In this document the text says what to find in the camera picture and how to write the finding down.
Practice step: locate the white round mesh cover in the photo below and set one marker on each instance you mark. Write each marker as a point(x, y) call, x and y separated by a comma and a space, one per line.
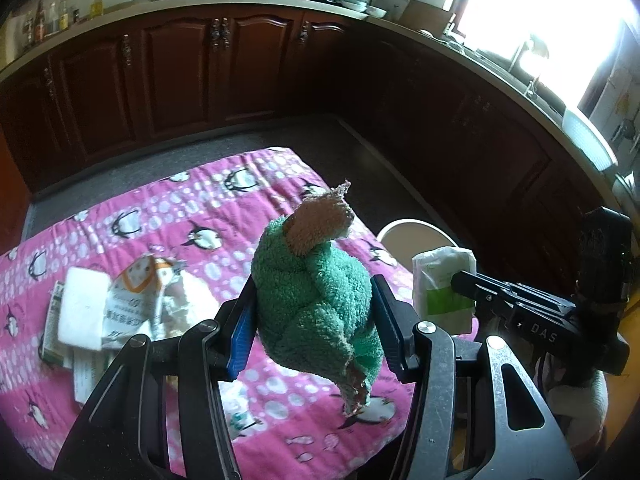
point(590, 137)

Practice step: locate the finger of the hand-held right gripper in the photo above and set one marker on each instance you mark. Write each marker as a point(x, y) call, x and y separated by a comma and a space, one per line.
point(520, 310)

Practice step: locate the dark sauce bottle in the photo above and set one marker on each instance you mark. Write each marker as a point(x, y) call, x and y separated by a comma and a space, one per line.
point(40, 22)

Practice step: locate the clear glass bottle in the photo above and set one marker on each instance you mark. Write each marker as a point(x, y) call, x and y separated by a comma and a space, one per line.
point(53, 20)

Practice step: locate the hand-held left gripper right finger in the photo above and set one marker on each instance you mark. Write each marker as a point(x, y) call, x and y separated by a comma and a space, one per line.
point(387, 321)

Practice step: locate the clear yellow-cap bottle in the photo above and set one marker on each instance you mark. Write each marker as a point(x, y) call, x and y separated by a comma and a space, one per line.
point(64, 15)

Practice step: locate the green fuzzy towel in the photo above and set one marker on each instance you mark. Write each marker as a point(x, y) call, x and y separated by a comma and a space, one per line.
point(312, 300)

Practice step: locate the white sock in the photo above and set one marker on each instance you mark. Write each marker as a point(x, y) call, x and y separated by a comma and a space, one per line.
point(582, 410)

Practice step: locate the white bowl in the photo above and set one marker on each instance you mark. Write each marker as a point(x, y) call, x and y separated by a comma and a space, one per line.
point(355, 5)
point(376, 11)

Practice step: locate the white round bin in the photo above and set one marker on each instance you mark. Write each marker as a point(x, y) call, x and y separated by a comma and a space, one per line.
point(415, 237)

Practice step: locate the crumpled white orange wrapper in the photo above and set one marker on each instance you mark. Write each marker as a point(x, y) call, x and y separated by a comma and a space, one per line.
point(135, 290)

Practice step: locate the pink penguin print blanket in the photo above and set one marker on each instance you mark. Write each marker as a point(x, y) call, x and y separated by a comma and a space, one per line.
point(150, 210)

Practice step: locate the metal faucet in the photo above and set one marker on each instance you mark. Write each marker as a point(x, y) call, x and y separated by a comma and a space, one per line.
point(531, 60)

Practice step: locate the crumpled clear plastic wrap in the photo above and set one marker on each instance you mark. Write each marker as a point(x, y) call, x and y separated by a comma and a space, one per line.
point(192, 302)

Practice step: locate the white tissue packet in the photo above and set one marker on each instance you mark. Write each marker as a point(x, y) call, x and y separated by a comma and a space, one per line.
point(442, 290)

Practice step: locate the cardboard box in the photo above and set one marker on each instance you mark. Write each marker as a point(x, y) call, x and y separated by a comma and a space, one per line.
point(425, 17)

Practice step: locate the printed paper sheet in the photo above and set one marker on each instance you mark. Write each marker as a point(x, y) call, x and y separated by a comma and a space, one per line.
point(87, 375)

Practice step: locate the brown wooden kitchen cabinet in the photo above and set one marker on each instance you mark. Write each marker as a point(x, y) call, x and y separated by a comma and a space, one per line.
point(175, 70)

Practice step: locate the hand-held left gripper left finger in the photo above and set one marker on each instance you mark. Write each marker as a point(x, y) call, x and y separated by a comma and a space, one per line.
point(239, 331)

